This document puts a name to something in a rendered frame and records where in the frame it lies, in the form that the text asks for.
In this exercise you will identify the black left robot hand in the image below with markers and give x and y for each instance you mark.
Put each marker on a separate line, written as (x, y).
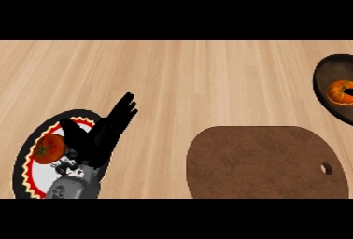
(104, 132)

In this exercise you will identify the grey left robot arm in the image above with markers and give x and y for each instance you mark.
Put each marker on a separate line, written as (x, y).
(73, 186)

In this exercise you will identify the brown cutting board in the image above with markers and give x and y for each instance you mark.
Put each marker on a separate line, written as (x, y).
(265, 163)

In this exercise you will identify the orange squash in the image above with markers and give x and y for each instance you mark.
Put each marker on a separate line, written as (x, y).
(337, 93)

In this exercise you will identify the dark pan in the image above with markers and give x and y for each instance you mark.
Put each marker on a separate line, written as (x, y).
(331, 74)

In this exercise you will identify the red tomato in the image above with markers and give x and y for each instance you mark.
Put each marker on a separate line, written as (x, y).
(48, 150)

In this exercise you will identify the black rimmed patterned plate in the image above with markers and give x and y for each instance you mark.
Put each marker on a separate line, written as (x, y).
(39, 174)

